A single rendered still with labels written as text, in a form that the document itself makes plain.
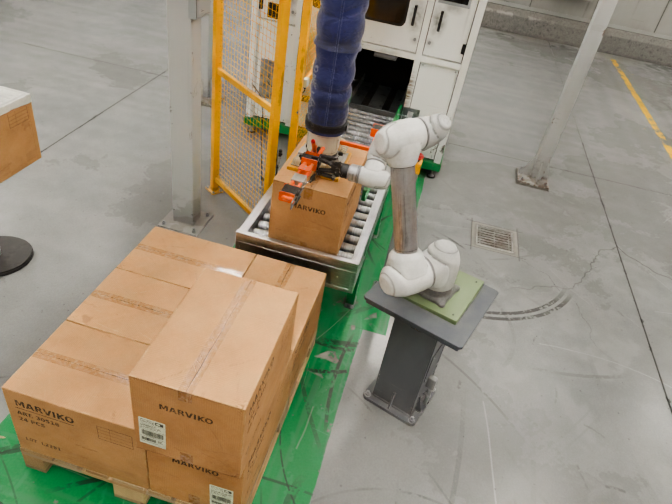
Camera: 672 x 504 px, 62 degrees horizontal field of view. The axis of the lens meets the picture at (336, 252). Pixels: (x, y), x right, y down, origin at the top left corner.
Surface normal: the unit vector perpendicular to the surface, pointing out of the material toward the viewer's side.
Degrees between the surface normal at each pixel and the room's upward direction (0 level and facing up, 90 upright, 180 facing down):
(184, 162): 90
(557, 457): 0
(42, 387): 0
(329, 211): 90
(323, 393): 0
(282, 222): 90
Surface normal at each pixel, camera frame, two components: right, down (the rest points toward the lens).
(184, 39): -0.24, 0.56
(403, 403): -0.54, 0.44
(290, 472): 0.15, -0.79
